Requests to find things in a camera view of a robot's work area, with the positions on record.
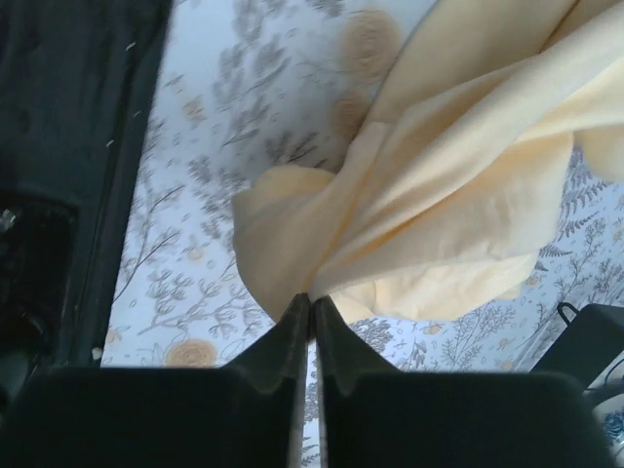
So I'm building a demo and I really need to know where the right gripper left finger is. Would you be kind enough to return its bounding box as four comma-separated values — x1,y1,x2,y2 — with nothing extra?
222,293,310,394

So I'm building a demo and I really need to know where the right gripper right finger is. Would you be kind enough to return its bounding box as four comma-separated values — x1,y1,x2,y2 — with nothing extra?
314,296,399,396

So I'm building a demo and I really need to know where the pale yellow t shirt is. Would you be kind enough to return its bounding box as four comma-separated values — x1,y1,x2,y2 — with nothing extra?
233,1,623,323

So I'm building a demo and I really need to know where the floral table mat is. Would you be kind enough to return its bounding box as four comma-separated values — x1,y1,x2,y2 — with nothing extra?
92,0,624,468

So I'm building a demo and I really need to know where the blue patterned white bowl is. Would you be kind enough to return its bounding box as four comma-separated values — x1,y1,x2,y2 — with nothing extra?
594,397,623,449

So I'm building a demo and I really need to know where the black wire dish rack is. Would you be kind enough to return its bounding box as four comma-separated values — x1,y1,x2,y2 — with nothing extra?
529,302,623,392

